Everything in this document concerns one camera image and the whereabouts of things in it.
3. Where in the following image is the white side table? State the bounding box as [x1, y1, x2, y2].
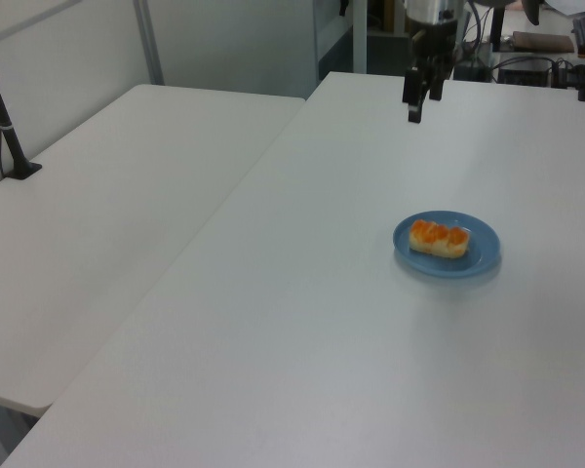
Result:
[0, 83, 307, 410]

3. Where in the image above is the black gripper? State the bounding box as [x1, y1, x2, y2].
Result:
[402, 19, 458, 124]

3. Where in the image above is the black electronic device with cables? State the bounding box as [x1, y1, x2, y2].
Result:
[495, 57, 557, 88]

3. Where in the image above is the brown flat case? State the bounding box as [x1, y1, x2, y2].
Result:
[511, 30, 575, 53]

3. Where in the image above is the blue round plate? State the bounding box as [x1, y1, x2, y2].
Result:
[392, 210, 503, 280]

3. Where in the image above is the bread with orange topping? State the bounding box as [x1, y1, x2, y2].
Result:
[408, 218, 471, 259]

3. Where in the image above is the small black box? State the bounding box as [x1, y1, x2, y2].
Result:
[453, 60, 492, 82]

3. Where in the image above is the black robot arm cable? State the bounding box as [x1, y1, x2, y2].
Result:
[460, 0, 485, 62]

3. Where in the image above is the white shelf unit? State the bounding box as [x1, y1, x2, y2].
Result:
[315, 0, 410, 85]

